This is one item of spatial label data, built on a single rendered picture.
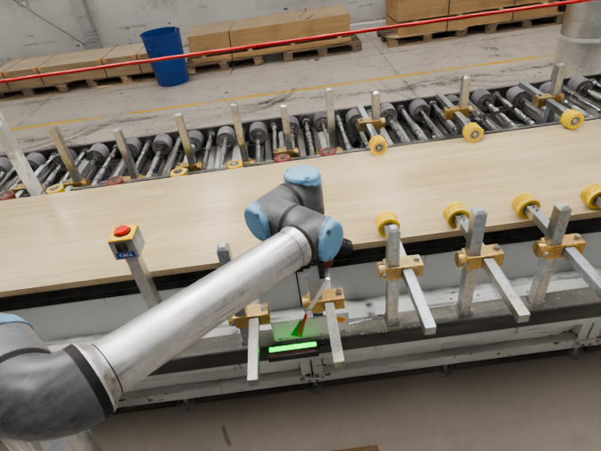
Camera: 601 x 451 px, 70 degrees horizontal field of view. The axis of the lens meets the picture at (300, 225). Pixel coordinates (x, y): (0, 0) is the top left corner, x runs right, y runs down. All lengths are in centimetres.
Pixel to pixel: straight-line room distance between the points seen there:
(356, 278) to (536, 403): 106
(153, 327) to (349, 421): 156
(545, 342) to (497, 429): 46
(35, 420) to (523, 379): 208
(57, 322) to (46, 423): 129
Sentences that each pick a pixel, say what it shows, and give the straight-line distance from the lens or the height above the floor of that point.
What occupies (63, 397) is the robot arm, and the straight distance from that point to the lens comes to 67.
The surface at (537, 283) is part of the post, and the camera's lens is 164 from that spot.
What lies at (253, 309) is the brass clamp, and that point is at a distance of 146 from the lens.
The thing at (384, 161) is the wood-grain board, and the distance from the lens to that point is 206.
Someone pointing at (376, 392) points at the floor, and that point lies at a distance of 224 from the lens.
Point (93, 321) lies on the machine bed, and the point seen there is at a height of 69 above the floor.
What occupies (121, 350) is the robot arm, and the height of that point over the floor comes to 141.
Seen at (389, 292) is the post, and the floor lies 86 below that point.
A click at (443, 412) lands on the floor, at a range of 221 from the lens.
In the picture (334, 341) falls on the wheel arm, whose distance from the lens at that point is 132.
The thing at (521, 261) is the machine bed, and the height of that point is 70.
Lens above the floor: 189
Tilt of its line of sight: 36 degrees down
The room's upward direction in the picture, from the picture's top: 8 degrees counter-clockwise
